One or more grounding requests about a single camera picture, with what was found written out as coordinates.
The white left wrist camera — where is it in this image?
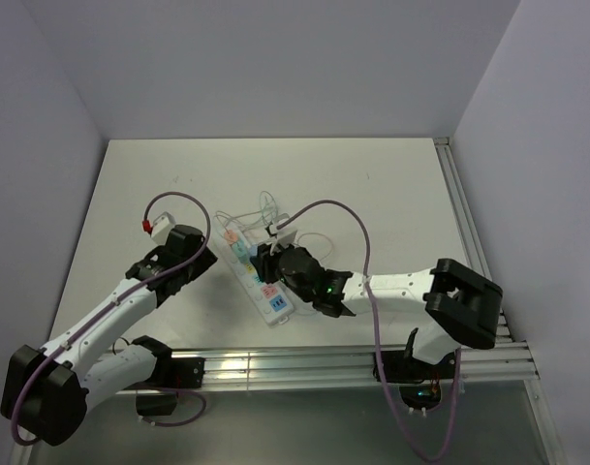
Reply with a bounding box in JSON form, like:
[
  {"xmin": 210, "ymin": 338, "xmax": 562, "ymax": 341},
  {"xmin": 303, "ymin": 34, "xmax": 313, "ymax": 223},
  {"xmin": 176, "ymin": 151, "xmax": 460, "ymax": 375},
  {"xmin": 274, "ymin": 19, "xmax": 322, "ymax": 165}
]
[{"xmin": 141, "ymin": 212, "xmax": 176, "ymax": 246}]

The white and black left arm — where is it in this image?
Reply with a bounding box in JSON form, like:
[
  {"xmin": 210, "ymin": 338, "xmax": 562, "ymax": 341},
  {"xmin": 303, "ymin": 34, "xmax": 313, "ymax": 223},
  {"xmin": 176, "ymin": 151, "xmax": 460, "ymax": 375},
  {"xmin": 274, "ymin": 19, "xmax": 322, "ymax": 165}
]
[{"xmin": 0, "ymin": 225, "xmax": 217, "ymax": 447}]

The pink charger plug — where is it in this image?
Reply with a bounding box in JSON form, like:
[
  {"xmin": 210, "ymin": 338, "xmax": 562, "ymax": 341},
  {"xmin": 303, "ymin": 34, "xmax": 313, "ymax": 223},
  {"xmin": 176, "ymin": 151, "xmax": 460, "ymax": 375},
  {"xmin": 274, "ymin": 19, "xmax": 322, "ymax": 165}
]
[{"xmin": 223, "ymin": 230, "xmax": 238, "ymax": 245}]

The white power strip cord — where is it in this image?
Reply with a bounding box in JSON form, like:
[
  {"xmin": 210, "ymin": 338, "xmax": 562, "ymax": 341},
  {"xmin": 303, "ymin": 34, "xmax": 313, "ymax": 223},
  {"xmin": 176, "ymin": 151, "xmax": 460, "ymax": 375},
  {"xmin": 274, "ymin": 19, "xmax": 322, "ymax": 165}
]
[{"xmin": 212, "ymin": 208, "xmax": 295, "ymax": 238}]

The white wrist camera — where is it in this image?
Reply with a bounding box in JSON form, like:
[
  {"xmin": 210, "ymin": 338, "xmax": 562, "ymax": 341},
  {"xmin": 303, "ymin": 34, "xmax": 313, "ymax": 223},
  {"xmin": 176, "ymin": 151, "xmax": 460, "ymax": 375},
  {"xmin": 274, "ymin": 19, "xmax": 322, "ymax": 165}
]
[
  {"xmin": 266, "ymin": 214, "xmax": 297, "ymax": 255},
  {"xmin": 141, "ymin": 212, "xmax": 176, "ymax": 246}
]

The teal charger cable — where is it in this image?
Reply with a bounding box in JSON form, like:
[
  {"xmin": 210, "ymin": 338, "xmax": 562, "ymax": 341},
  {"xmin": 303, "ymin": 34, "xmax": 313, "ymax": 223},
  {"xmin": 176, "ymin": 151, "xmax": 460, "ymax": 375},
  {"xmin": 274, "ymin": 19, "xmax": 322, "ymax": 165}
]
[{"xmin": 216, "ymin": 190, "xmax": 289, "ymax": 232}]

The aluminium rail frame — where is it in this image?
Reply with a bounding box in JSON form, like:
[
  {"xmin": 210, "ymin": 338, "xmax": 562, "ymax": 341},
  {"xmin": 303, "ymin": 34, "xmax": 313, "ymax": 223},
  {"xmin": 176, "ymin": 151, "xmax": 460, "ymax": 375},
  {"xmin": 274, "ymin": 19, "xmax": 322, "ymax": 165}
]
[{"xmin": 8, "ymin": 137, "xmax": 572, "ymax": 465}]

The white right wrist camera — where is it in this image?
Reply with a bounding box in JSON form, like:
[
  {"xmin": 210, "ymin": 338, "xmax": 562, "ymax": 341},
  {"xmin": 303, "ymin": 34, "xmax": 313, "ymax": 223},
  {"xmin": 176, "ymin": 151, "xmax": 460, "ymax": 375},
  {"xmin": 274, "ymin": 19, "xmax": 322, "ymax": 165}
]
[{"xmin": 266, "ymin": 214, "xmax": 297, "ymax": 255}]

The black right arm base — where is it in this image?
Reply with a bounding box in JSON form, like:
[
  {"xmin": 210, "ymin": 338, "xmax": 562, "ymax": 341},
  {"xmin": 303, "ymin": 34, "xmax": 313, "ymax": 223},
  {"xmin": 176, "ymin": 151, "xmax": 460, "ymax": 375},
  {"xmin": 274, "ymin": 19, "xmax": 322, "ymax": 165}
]
[{"xmin": 381, "ymin": 350, "xmax": 456, "ymax": 411}]

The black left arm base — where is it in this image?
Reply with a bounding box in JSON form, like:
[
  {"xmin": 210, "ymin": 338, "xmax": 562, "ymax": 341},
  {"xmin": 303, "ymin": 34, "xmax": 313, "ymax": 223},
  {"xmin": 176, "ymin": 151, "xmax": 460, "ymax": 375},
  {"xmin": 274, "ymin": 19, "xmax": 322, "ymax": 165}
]
[{"xmin": 130, "ymin": 356, "xmax": 207, "ymax": 426}]

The white multicolour power strip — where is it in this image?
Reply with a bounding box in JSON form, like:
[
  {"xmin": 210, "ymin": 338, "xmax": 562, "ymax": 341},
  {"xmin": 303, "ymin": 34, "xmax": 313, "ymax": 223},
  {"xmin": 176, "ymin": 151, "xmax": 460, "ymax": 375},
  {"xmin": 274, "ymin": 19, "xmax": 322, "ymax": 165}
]
[{"xmin": 211, "ymin": 218, "xmax": 295, "ymax": 326}]

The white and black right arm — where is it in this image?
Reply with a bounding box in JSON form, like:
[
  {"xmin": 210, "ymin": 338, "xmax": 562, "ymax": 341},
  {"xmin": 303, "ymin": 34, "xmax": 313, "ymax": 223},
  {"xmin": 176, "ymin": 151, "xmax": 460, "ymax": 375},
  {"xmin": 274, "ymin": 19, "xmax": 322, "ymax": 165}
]
[{"xmin": 250, "ymin": 244, "xmax": 503, "ymax": 378}]

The teal charger plug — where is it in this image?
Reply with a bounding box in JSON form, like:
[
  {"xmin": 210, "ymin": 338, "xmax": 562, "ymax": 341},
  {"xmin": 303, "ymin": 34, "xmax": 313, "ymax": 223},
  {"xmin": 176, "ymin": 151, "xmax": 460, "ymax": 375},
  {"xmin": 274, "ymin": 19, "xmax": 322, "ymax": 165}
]
[{"xmin": 231, "ymin": 242, "xmax": 249, "ymax": 262}]

